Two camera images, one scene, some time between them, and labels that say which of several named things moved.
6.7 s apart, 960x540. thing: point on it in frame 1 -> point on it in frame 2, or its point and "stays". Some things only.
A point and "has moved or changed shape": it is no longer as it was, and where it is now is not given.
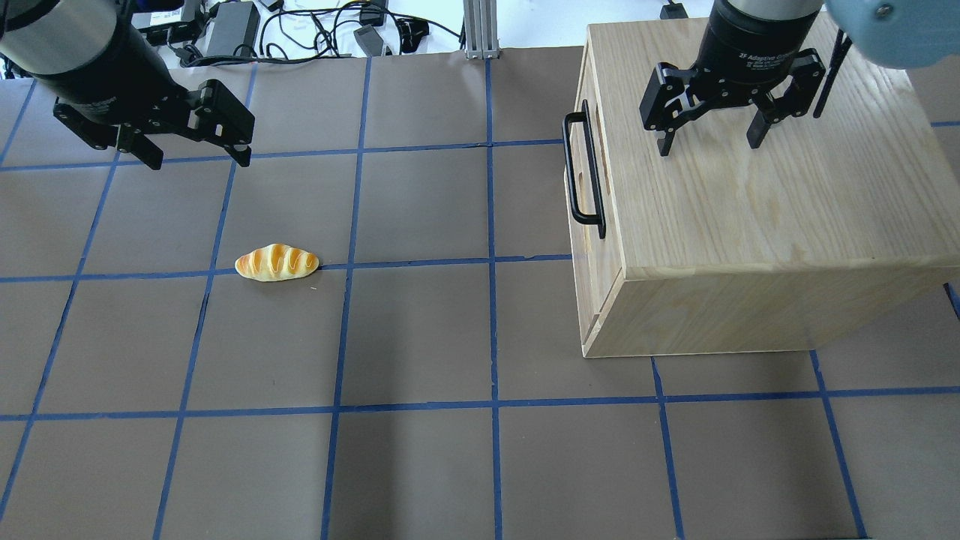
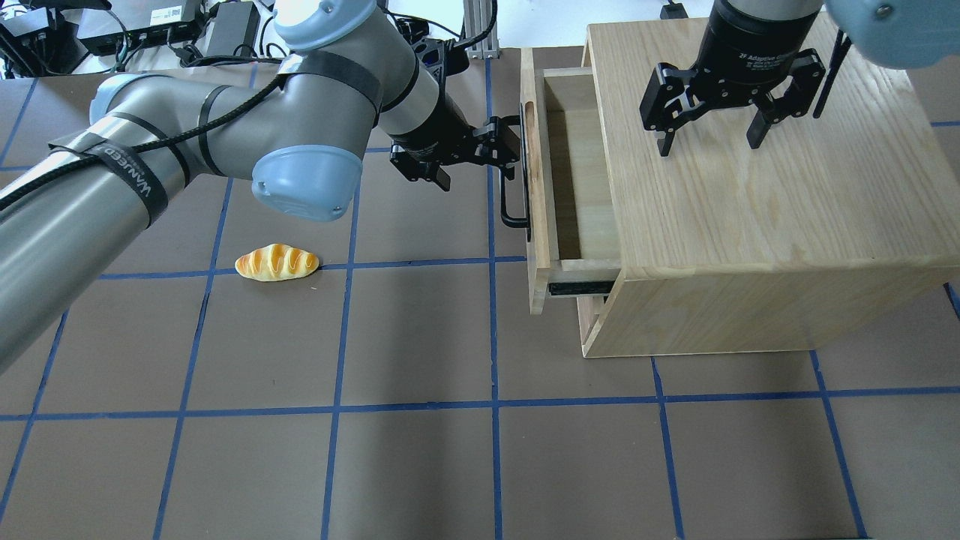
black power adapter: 235,24 stays
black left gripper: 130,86 -> 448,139
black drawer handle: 583,218 -> 508,222
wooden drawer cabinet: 718,247 stays
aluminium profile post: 481,25 stays
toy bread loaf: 276,262 stays
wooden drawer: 598,246 has moved or changed shape
